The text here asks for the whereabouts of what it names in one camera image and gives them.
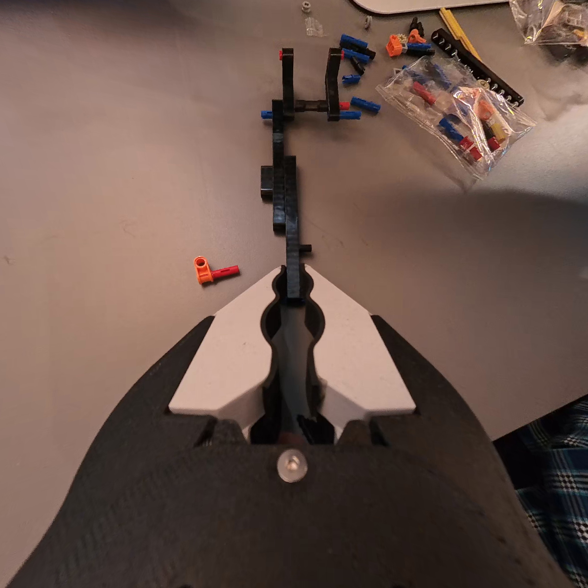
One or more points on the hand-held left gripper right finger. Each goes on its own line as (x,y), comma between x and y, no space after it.
(363,367)

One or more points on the long black holed beam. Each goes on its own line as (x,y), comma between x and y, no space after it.
(477,66)

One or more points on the clear bag of brick parts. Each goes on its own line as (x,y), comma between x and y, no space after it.
(551,23)
(454,115)

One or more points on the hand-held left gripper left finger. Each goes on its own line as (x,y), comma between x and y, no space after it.
(220,367)

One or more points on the yellow brick beam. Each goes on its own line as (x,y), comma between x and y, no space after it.
(459,33)

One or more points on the blue brick pin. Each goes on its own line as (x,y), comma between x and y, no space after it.
(351,79)
(353,41)
(420,46)
(356,55)
(365,104)

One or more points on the small orange brick piece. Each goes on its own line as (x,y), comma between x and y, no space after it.
(415,36)

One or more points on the black brick beam assembly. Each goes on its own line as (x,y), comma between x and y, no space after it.
(290,206)

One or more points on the orange connector brick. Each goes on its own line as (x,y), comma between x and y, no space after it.
(206,275)

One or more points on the blue plaid clothing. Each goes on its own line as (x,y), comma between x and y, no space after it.
(556,482)

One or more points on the grey desk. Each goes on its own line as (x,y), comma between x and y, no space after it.
(115,138)

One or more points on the red brick pin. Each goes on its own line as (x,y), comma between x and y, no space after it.
(227,271)

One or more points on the clear plastic scrap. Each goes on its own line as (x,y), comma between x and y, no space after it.
(314,25)

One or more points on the white flat board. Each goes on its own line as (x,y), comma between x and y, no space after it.
(427,4)

